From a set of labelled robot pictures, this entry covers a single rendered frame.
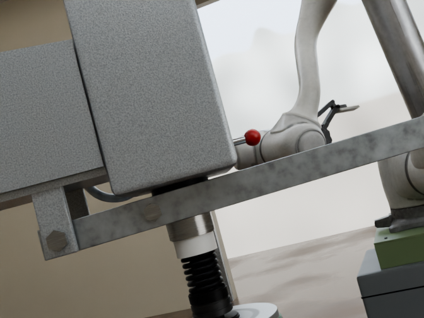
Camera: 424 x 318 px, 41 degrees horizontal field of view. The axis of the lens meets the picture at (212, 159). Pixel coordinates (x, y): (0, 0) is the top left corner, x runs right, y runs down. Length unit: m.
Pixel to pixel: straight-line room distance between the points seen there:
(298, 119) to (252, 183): 0.46
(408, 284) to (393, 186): 0.28
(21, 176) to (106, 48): 0.24
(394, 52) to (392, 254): 0.53
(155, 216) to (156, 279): 5.49
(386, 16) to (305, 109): 0.32
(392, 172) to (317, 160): 0.75
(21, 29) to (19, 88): 6.32
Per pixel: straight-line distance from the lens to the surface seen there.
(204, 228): 0.94
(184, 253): 0.94
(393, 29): 1.51
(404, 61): 1.51
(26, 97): 0.92
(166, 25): 0.90
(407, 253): 1.60
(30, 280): 7.24
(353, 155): 0.94
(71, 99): 0.90
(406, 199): 1.68
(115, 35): 0.90
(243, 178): 0.91
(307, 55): 1.50
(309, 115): 1.36
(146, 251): 6.37
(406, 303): 1.61
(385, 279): 1.59
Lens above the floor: 1.11
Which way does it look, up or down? 4 degrees up
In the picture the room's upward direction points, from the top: 15 degrees counter-clockwise
